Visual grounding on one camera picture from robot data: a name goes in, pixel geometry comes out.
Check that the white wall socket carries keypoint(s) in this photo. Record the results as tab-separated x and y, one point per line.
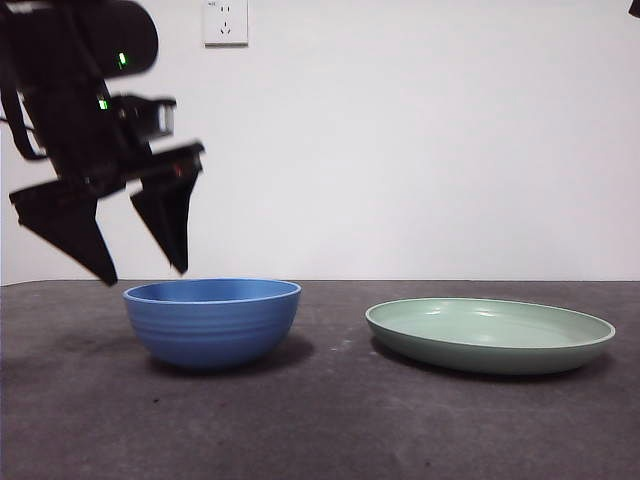
226	25

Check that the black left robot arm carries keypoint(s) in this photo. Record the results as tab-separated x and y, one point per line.
50	50

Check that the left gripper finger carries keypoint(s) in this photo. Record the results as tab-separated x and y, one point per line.
167	220
65	220

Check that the green round plate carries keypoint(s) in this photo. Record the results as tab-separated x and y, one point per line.
480	327

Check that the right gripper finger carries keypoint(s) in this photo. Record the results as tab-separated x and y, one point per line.
636	6

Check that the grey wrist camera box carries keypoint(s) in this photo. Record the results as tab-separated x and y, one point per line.
150	117

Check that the blue ribbed bowl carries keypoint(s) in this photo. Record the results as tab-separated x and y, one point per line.
210	335

